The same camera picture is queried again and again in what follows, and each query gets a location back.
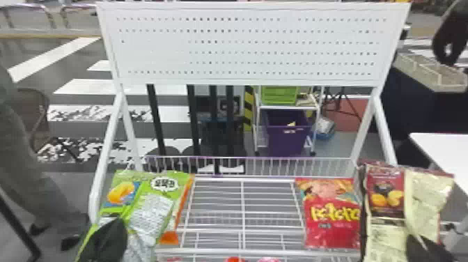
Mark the white side table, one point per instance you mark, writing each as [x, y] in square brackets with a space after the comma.
[444, 153]

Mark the purple crate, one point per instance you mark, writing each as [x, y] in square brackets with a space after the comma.
[287, 135]

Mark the dark red cereal bag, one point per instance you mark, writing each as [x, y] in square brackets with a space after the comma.
[385, 190]

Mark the green basket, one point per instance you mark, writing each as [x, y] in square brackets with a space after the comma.
[279, 95]

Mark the white shelf trolley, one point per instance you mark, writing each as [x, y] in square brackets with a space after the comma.
[257, 120]

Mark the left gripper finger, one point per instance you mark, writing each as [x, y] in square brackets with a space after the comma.
[108, 241]

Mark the person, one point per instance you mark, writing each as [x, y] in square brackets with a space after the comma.
[451, 36]
[18, 172]

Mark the striped post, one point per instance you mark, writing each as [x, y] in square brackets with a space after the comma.
[248, 108]

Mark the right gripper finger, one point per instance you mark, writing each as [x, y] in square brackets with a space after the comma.
[438, 252]
[415, 250]

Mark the green snack packet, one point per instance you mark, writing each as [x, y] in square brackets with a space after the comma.
[120, 192]
[151, 216]

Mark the red snack packet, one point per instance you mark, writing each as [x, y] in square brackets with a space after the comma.
[331, 216]

